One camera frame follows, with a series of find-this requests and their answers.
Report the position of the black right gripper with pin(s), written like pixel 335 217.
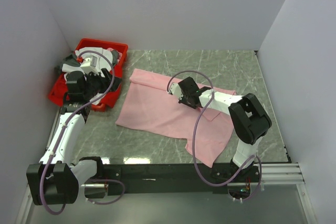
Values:
pixel 183 102

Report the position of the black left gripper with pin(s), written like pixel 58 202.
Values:
pixel 105 81

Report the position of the pink t-shirt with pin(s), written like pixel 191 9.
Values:
pixel 148 107

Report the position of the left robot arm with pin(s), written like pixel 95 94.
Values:
pixel 53 181

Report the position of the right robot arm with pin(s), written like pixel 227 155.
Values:
pixel 250 120

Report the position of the red plastic bin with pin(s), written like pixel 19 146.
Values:
pixel 122 48

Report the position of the grey t-shirt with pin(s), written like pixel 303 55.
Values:
pixel 73 62

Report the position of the white t-shirt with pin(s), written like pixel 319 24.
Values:
pixel 114 83

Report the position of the black base beam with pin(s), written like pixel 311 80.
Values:
pixel 164 178

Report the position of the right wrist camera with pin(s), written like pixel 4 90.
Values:
pixel 175 90

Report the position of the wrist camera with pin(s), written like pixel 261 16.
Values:
pixel 175 90
pixel 90 64

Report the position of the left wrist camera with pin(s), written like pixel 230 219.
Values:
pixel 90 64

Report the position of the aluminium rail frame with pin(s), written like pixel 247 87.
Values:
pixel 281 174

